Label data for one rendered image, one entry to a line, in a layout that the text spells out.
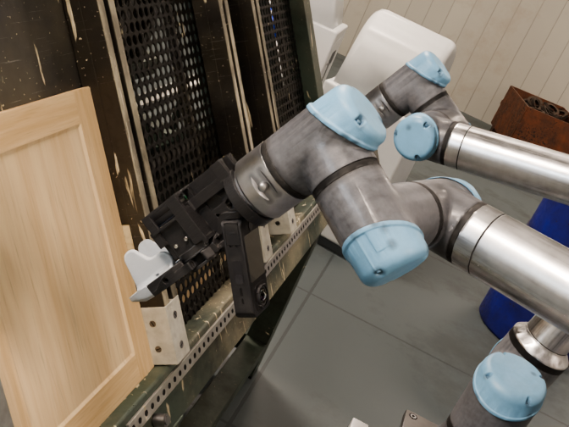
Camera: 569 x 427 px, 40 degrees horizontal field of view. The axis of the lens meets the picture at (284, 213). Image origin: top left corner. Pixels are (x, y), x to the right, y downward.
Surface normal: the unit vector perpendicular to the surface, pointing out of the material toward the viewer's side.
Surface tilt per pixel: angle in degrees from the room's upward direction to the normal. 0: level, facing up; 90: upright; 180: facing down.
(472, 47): 90
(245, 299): 89
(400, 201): 25
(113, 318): 57
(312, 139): 80
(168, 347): 90
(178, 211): 90
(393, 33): 49
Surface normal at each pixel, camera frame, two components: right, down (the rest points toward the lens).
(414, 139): -0.47, 0.19
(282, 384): 0.37, -0.84
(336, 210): -0.71, 0.15
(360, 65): -0.29, 0.11
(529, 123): -0.06, 0.40
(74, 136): 0.94, -0.07
